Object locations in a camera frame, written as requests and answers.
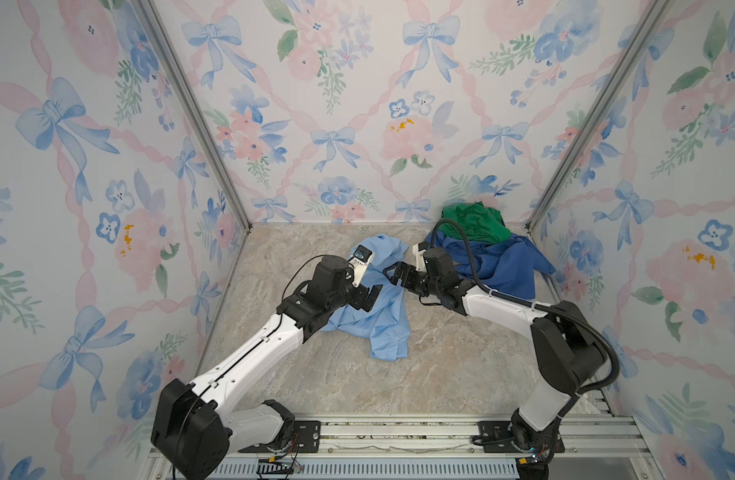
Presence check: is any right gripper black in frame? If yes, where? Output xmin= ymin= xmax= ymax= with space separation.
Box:
xmin=381 ymin=262 xmax=441 ymax=299

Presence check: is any light blue shirt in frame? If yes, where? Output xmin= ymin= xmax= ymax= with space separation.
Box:
xmin=322 ymin=234 xmax=411 ymax=361

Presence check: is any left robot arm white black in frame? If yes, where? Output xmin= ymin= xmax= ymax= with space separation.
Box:
xmin=151 ymin=246 xmax=381 ymax=479

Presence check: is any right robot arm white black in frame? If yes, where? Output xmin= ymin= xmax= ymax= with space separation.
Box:
xmin=383 ymin=247 xmax=619 ymax=465

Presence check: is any green cloth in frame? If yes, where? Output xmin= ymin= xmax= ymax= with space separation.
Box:
xmin=441 ymin=202 xmax=511 ymax=244

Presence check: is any dark blue cloth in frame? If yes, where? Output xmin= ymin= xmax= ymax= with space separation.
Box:
xmin=425 ymin=230 xmax=557 ymax=300

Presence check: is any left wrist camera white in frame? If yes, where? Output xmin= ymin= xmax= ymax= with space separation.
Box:
xmin=348 ymin=245 xmax=373 ymax=287

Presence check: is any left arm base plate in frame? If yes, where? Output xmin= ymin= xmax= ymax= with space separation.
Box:
xmin=239 ymin=420 xmax=322 ymax=454

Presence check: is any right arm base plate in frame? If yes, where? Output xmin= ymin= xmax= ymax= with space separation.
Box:
xmin=471 ymin=420 xmax=565 ymax=456

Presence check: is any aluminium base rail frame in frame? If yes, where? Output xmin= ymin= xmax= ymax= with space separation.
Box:
xmin=211 ymin=412 xmax=664 ymax=479

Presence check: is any aluminium corner post right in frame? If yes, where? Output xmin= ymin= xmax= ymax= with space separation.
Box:
xmin=525 ymin=0 xmax=673 ymax=234

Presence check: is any aluminium corner post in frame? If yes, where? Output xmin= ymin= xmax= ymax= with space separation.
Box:
xmin=131 ymin=0 xmax=251 ymax=234
xmin=525 ymin=0 xmax=673 ymax=234

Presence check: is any aluminium corner post left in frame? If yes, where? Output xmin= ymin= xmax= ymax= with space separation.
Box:
xmin=131 ymin=0 xmax=251 ymax=234

